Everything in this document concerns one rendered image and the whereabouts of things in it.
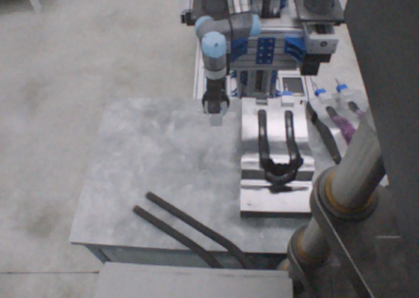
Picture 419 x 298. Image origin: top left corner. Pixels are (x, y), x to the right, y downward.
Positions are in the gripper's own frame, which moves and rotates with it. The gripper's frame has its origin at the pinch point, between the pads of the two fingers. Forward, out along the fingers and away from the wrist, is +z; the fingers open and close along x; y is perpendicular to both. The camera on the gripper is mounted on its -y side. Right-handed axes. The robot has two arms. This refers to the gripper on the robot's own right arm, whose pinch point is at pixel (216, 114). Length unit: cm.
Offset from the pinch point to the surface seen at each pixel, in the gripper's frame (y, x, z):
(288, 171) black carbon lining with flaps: -20.7, -27.4, 6.7
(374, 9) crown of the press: -64, -17, -92
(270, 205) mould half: -33.5, -20.6, 8.8
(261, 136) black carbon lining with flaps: -4.9, -17.8, 7.1
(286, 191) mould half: -27.7, -26.5, 8.8
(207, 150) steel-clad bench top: -7.1, 3.5, 14.9
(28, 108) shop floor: 81, 157, 96
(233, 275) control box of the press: -74, -7, -52
